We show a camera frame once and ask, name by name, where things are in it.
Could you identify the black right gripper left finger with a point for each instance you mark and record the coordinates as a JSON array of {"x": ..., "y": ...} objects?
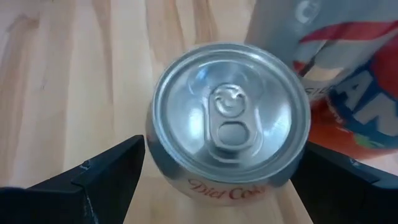
[{"x": 77, "y": 199}]

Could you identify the silver Diet Coke can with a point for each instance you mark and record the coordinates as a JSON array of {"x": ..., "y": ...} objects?
[{"x": 230, "y": 124}]

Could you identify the silver can with black lid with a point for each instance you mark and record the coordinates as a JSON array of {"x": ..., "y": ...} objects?
[{"x": 280, "y": 25}]

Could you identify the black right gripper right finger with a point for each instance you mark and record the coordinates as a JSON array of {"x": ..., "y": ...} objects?
[{"x": 348, "y": 193}]

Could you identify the red Fanta strawberry can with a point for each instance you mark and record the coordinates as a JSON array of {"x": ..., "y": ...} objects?
[{"x": 357, "y": 130}]

